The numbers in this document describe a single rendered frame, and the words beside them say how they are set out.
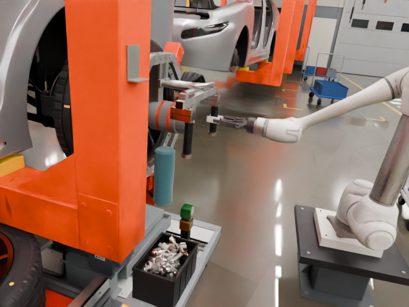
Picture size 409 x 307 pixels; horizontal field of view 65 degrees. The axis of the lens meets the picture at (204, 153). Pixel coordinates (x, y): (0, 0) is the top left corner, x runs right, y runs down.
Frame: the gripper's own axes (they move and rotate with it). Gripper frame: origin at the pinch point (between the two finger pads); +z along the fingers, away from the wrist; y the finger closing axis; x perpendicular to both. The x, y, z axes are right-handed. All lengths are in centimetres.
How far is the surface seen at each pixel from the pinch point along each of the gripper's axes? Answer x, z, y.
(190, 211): -17, -11, -58
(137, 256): -67, 23, -33
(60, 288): -57, 33, -72
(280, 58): 9, 9, 344
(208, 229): -75, 1, 16
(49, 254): -75, 69, -42
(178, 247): -27, -11, -66
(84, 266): -60, 36, -56
